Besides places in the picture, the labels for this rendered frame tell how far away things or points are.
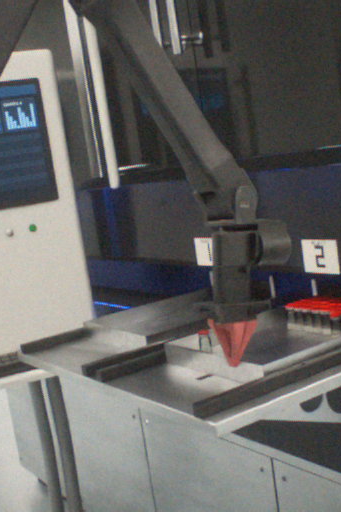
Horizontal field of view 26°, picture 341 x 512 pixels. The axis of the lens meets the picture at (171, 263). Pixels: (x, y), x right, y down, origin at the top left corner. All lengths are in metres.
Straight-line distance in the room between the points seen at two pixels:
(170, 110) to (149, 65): 0.07
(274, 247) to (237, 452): 0.70
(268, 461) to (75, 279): 0.69
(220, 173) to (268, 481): 0.81
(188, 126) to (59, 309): 0.97
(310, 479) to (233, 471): 0.27
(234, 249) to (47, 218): 0.89
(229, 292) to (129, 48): 0.38
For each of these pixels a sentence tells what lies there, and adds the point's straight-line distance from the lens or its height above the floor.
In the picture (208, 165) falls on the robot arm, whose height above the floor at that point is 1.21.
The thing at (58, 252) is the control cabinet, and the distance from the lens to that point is 1.91.
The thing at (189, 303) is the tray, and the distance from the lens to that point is 1.73.
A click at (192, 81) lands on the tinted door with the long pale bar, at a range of 1.58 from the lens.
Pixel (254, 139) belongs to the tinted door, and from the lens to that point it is 1.44.
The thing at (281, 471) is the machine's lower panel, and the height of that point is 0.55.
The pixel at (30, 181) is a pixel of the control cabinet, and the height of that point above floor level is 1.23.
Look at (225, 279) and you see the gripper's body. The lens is 1.09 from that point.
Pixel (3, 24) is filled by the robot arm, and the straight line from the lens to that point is 0.95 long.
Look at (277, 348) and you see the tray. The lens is 1.29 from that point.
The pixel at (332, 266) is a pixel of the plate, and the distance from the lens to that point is 1.32.
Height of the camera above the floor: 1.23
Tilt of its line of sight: 8 degrees down
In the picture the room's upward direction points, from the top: 9 degrees counter-clockwise
